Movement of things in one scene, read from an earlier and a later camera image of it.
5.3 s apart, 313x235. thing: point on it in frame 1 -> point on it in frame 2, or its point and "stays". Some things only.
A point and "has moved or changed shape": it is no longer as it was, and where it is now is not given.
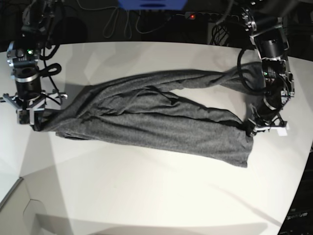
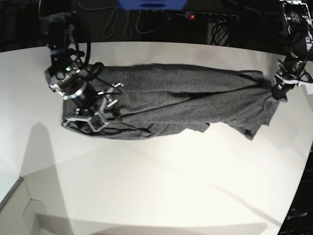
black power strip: (205, 16) stays
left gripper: (29, 98) -> (92, 118)
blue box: (152, 5) stays
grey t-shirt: (141, 109) has moved or changed shape
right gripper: (267, 119) -> (293, 70)
